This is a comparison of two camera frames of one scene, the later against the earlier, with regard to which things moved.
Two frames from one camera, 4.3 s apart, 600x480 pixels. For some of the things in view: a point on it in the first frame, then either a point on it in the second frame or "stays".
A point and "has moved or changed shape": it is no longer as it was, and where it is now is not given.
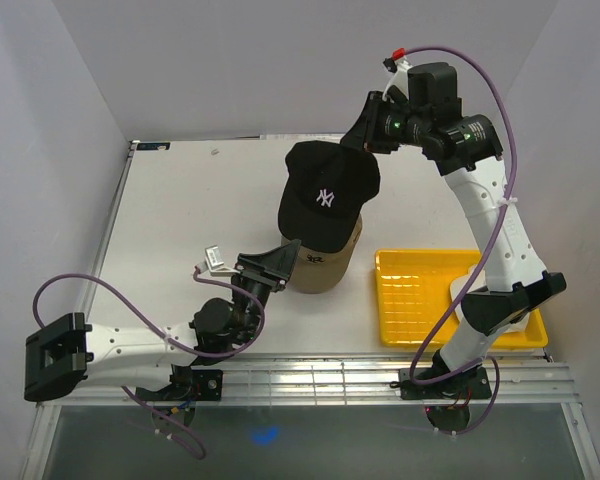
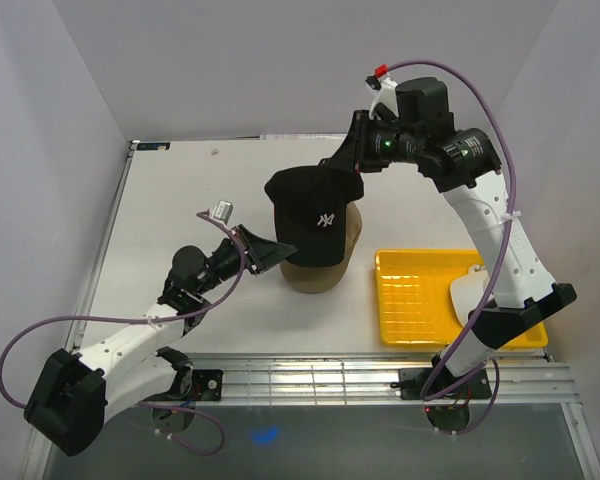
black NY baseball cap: [326, 187] has moved or changed shape
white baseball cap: [476, 283] stays
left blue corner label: [154, 146] stays
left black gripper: [272, 268] → [261, 254]
